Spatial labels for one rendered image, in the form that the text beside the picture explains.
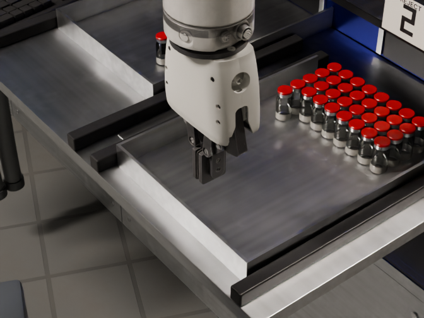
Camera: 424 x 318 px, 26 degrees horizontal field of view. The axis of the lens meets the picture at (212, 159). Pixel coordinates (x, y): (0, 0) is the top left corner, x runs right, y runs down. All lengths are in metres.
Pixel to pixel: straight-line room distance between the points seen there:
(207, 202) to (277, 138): 0.16
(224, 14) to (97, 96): 0.52
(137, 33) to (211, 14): 0.64
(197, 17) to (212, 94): 0.08
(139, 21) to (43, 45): 0.16
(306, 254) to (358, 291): 0.53
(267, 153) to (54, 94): 0.32
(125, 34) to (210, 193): 0.39
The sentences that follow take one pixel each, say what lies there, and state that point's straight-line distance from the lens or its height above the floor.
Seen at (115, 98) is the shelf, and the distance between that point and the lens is 1.30.
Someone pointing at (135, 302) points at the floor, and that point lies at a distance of 2.20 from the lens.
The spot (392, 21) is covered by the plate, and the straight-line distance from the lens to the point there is 1.24.
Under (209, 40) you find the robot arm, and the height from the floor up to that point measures 1.20.
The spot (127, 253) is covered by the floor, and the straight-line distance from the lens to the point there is 2.31.
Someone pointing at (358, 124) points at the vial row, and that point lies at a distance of 1.18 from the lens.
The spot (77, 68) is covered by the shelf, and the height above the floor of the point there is 0.88.
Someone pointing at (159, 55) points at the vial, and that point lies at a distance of 1.35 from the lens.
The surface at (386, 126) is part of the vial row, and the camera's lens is 1.18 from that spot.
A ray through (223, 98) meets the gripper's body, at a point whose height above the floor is 1.14.
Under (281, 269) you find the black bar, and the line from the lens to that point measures 1.02.
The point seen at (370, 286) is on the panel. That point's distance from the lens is 1.53.
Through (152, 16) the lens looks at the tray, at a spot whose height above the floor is 0.88.
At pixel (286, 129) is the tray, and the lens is 1.23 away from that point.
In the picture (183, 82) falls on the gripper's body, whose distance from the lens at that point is 0.88.
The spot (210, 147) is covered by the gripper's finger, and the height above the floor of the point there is 1.06.
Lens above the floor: 1.63
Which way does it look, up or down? 39 degrees down
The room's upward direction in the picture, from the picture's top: straight up
